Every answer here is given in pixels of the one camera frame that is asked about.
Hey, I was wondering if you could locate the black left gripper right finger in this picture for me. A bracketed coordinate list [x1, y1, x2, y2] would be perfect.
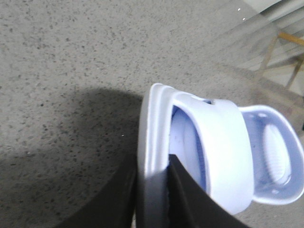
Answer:
[168, 154, 248, 228]

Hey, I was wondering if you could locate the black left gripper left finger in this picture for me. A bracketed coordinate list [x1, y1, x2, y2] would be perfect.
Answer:
[57, 161, 137, 228]

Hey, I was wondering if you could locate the light blue slipper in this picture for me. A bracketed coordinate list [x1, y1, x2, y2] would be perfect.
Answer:
[240, 105, 304, 205]
[136, 84, 254, 228]

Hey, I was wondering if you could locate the wooden chair frame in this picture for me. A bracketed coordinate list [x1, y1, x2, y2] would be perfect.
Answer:
[258, 32, 304, 91]

